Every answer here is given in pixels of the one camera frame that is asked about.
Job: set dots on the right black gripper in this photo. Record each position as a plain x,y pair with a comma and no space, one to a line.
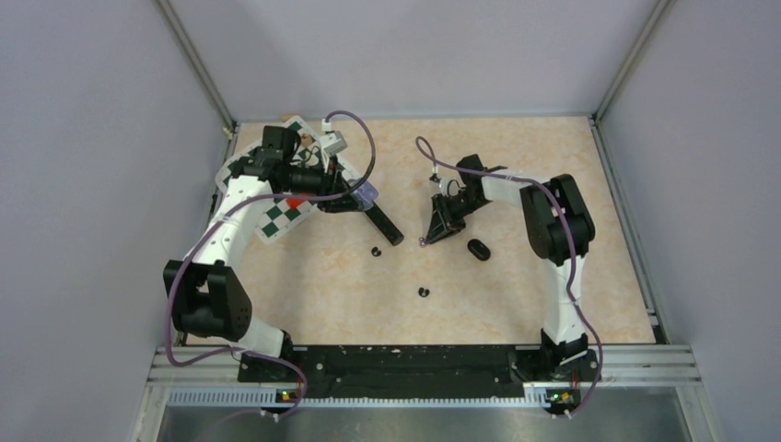
443,223

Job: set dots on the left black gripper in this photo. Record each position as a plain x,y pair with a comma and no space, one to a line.
333,184

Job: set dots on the lavender earbud charging case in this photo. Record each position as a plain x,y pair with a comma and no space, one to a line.
365,196

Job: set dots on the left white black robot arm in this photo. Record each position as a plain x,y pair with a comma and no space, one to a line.
206,297

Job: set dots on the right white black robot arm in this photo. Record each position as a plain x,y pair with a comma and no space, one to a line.
559,230

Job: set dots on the black earbud charging case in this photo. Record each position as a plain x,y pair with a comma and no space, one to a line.
479,250

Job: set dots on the red block lower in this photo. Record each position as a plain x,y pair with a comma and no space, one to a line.
294,203

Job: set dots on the black silver microphone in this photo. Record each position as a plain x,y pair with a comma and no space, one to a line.
384,225

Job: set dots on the green white chessboard mat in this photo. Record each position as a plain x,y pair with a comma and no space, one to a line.
280,216

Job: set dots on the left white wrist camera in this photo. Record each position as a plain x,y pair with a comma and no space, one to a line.
331,142

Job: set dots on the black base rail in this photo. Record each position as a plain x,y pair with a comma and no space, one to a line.
418,372

